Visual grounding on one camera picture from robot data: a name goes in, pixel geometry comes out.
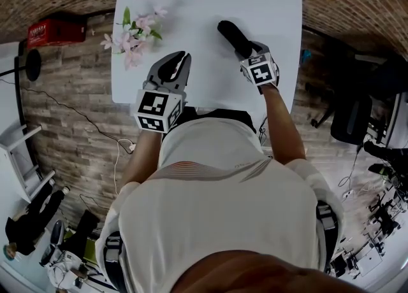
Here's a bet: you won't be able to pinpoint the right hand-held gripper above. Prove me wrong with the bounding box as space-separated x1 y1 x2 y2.
239 41 281 87

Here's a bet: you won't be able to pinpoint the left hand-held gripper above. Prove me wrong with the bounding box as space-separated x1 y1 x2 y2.
131 50 193 134

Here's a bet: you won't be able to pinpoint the person's right forearm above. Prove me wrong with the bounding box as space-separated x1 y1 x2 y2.
259 84 307 168

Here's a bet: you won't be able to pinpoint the person's left forearm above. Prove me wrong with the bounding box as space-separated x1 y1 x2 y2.
122 128 164 188

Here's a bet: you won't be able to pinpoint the pink artificial flowers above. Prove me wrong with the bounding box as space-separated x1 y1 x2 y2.
99 5 169 71

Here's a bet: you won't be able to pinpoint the person's black trousers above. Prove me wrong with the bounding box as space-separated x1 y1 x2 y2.
182 106 258 134

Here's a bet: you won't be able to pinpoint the red plastic crate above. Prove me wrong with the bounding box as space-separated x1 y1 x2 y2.
26 18 88 50

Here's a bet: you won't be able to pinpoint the black standing fan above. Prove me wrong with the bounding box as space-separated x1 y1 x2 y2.
0 48 43 83

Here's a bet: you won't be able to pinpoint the white desk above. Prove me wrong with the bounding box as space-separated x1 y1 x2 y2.
383 92 408 150

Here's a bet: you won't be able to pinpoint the small white side table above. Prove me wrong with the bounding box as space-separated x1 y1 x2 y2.
0 124 57 204

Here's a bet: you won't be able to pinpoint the black bag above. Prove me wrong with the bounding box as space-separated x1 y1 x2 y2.
61 210 101 255

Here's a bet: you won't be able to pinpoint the black tripod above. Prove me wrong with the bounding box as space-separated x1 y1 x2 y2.
365 192 403 239

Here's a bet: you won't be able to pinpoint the lime green mat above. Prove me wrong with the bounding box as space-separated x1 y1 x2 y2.
62 227 98 264

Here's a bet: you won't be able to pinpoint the person's face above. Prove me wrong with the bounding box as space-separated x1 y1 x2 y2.
171 249 369 293

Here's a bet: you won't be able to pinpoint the black floor cable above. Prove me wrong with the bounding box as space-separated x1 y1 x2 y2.
0 77 135 148

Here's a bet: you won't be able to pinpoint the black camera gear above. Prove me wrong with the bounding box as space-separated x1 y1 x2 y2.
363 139 408 191

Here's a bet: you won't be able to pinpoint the grey harness strap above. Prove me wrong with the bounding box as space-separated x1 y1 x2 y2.
314 200 336 274
102 233 124 293

